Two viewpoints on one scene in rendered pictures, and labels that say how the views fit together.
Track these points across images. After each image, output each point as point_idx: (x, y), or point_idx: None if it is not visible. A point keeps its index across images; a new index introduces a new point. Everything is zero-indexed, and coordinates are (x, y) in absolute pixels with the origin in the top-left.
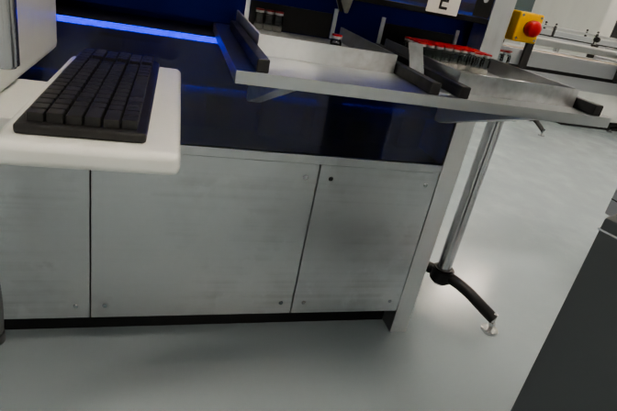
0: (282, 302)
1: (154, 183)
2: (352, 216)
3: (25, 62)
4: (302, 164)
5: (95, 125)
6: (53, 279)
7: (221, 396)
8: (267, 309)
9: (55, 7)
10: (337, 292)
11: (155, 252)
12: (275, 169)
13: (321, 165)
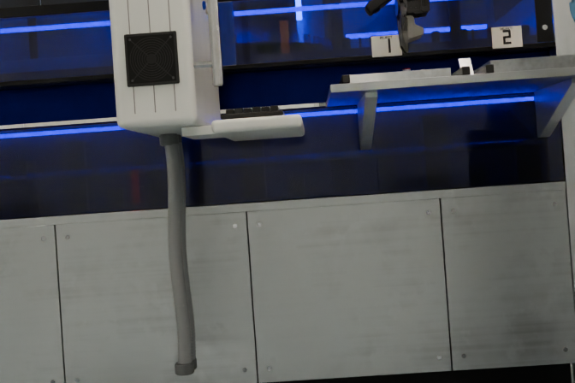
0: (440, 356)
1: (298, 236)
2: (487, 247)
3: (211, 120)
4: (423, 200)
5: (257, 111)
6: (225, 341)
7: None
8: (426, 367)
9: (219, 104)
10: (498, 340)
11: (307, 306)
12: (399, 209)
13: (441, 198)
